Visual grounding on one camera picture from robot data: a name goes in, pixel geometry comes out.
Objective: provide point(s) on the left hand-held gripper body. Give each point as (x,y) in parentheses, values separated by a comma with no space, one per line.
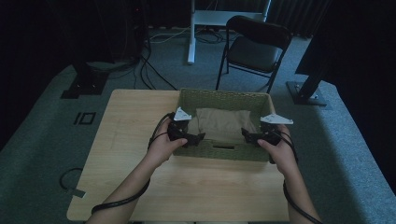
(178,129)

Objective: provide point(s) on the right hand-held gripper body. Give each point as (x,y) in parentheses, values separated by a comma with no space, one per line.
(271,133)

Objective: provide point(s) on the khaki pants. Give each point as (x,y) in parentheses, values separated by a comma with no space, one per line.
(222,124)

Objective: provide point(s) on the green woven basket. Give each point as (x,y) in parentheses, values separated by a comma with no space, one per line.
(224,99)

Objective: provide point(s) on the person's right hand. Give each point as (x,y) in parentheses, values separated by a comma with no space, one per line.
(283,152)

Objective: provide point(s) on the person's left hand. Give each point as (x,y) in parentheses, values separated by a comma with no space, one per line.
(162,149)

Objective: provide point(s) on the black slanted stand with base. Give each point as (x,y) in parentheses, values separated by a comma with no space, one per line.
(306,93)

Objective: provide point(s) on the black folding chair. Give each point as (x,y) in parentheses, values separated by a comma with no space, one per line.
(255,51)

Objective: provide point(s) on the black stand with square base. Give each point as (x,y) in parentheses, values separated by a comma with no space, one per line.
(85,84)

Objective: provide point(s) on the dark equipment rack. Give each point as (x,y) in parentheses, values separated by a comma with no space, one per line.
(130,31)

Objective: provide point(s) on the dark curtain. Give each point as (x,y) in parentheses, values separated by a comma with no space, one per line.
(299,15)

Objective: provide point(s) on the white desk frame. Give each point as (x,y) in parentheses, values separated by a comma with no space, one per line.
(192,37)

